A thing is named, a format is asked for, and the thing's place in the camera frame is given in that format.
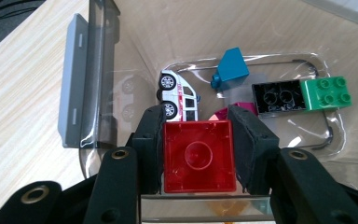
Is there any white toy ambulance car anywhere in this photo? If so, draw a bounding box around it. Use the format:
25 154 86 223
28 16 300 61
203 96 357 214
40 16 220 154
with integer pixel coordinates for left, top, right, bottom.
157 69 201 123

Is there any clear grey plastic storage box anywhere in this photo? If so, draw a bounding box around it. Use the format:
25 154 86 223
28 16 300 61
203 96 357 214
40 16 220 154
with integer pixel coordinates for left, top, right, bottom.
57 0 358 224

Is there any black toy block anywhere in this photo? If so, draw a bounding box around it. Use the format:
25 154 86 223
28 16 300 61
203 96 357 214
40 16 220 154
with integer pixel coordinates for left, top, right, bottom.
251 79 308 117

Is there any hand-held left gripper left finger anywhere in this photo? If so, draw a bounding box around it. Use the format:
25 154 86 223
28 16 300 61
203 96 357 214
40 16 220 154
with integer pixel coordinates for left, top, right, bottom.
131 105 167 195

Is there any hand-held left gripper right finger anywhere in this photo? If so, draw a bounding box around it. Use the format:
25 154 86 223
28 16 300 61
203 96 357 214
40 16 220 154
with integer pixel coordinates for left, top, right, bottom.
227 105 281 194

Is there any white box lid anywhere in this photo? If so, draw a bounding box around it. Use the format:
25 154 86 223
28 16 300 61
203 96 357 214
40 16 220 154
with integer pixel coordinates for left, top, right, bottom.
304 0 358 27

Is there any blue toy block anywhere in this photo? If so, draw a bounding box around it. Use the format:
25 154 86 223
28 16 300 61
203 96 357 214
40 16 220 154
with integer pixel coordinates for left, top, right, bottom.
210 47 250 91

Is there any magenta toy block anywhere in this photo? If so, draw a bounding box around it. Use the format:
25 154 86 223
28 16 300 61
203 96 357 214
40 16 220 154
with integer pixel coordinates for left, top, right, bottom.
213 102 259 121

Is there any green toy block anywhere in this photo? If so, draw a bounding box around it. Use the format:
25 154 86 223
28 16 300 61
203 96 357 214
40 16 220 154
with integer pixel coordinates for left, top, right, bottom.
299 76 353 112

